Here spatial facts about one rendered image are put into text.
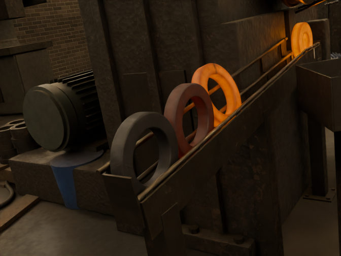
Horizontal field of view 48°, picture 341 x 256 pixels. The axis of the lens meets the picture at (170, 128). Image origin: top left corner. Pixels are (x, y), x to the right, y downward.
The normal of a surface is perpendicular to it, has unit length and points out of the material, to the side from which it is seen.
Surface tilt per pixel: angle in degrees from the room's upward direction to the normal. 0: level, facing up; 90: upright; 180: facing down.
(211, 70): 70
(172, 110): 56
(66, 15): 90
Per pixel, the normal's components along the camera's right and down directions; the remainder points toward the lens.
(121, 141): -0.54, -0.37
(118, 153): -0.58, -0.13
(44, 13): 0.81, 0.03
